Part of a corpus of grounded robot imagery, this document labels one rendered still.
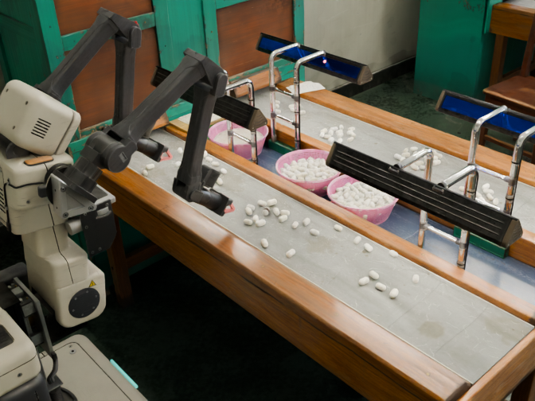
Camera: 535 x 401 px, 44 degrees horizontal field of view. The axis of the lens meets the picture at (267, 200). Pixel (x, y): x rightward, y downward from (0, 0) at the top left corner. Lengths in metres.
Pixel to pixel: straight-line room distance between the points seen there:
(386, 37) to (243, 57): 2.29
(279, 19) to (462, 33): 1.88
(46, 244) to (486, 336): 1.26
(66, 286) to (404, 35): 4.03
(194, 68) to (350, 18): 3.21
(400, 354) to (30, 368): 0.99
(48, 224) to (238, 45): 1.57
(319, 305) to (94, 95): 1.39
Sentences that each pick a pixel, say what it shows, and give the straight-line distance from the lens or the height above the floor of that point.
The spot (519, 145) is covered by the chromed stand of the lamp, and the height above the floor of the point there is 1.09.
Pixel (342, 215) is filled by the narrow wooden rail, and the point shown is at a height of 0.76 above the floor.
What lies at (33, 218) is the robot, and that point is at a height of 1.05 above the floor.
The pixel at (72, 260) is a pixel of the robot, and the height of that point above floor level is 0.89.
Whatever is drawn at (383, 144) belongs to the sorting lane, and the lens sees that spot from 2.86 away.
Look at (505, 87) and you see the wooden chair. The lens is 4.29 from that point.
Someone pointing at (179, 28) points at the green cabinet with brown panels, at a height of 1.17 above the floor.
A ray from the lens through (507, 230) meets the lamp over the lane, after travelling 1.75.
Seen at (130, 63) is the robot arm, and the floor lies 1.28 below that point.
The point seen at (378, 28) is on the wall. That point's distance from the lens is 5.27.
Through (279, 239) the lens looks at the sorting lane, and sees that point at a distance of 2.25.
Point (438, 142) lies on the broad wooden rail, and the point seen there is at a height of 0.76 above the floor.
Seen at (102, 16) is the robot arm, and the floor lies 1.45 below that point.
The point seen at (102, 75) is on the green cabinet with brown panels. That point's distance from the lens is 2.84.
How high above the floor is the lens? 2.04
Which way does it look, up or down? 32 degrees down
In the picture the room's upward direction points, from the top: 3 degrees counter-clockwise
